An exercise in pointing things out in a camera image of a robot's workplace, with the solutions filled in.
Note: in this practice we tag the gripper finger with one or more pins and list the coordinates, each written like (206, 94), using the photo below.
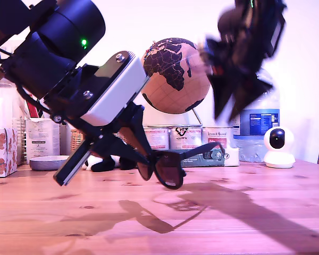
(251, 91)
(224, 93)

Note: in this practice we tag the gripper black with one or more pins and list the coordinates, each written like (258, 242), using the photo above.
(71, 164)

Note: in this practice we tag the black sunglasses with sticker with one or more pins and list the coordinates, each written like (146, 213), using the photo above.
(172, 170)

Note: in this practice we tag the large clear water bottle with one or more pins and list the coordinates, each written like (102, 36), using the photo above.
(263, 122)

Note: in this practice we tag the silver tin can framed label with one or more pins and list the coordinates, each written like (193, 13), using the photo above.
(159, 138)

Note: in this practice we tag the panda plush toy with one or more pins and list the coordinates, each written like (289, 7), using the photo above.
(103, 166)

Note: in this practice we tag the silver tin can red label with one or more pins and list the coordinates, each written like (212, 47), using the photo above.
(218, 135)

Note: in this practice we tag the cork globe on metal stand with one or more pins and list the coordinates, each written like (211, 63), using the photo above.
(175, 87)

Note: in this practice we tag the silver tin can black logo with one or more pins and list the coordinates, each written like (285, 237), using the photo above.
(184, 138)

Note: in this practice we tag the green and white can tray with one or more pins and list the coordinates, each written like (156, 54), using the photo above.
(202, 162)

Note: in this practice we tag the white carton pen holder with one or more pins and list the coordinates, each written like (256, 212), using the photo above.
(42, 143)

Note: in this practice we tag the grey shallow bowl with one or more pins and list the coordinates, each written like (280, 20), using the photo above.
(46, 163)

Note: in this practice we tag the red and white packet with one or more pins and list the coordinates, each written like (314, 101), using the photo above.
(32, 112)

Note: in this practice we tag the gingerbread print tissue box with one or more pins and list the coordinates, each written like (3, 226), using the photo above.
(2, 154)

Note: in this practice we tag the clear plastic lidded container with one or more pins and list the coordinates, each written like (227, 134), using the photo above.
(1, 111)

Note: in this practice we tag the arm pale camera box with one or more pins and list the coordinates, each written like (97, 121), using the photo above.
(114, 93)

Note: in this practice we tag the small white round camera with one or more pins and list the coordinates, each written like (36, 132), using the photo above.
(279, 156)

